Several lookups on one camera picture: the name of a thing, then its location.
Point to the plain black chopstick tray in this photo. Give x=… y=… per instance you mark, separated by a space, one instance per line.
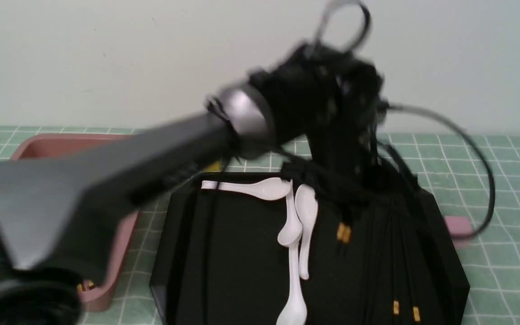
x=368 y=251

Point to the white spoon lying horizontal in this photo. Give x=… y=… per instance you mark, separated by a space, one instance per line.
x=270 y=189

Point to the black chopstick tray right inner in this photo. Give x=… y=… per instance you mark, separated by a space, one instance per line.
x=393 y=265

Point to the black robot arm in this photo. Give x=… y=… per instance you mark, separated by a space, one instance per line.
x=59 y=216

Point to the white spoon middle short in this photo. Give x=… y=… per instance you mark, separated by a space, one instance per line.
x=291 y=232

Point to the pink cube block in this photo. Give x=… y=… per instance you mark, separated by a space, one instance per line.
x=458 y=225

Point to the pink plastic bin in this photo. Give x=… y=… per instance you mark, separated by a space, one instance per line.
x=63 y=144

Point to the black octagonal tray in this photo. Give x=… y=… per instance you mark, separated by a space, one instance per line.
x=248 y=270

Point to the black chopstick tray right outer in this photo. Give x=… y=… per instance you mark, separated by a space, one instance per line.
x=409 y=309

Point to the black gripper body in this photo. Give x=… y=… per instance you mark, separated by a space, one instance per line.
x=334 y=99

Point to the white spoon right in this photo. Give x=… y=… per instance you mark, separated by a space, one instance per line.
x=307 y=210

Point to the white spoon bottom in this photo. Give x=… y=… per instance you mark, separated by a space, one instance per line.
x=294 y=311

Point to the yellow cube block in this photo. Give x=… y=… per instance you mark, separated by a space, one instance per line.
x=215 y=167

